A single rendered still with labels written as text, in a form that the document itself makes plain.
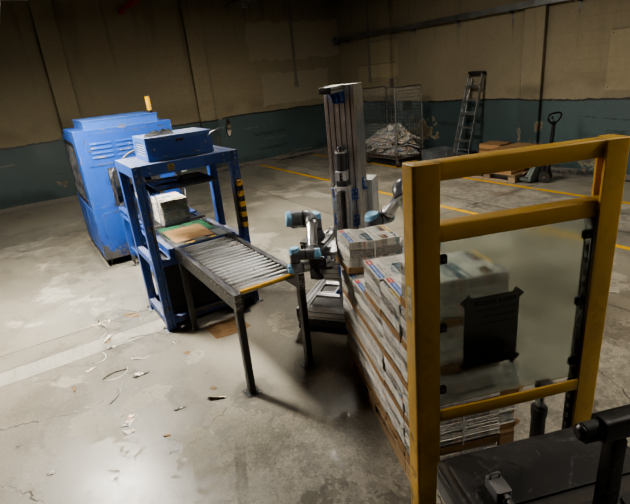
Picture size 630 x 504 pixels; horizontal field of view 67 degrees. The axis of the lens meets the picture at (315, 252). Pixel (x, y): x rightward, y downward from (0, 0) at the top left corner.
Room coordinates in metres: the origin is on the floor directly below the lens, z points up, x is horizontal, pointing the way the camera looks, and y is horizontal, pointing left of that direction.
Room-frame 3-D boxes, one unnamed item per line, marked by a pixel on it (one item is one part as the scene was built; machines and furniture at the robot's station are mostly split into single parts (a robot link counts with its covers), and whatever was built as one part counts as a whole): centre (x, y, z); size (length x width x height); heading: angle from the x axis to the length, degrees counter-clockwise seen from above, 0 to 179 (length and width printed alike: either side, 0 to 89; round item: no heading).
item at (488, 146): (8.77, -3.65, 0.28); 1.20 x 0.83 x 0.57; 31
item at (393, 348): (2.62, -0.46, 0.42); 1.17 x 0.39 x 0.83; 10
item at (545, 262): (1.46, -0.67, 1.28); 0.57 x 0.01 x 0.65; 100
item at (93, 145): (6.79, 2.55, 1.04); 1.51 x 1.30 x 2.07; 31
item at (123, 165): (4.44, 1.20, 1.50); 0.94 x 0.68 x 0.10; 121
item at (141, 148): (4.44, 1.20, 1.65); 0.60 x 0.45 x 0.20; 121
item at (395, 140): (11.06, -2.02, 0.85); 1.21 x 0.83 x 1.71; 31
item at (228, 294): (3.44, 0.89, 0.74); 1.34 x 0.05 x 0.12; 31
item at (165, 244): (4.44, 1.20, 0.75); 0.70 x 0.65 x 0.10; 31
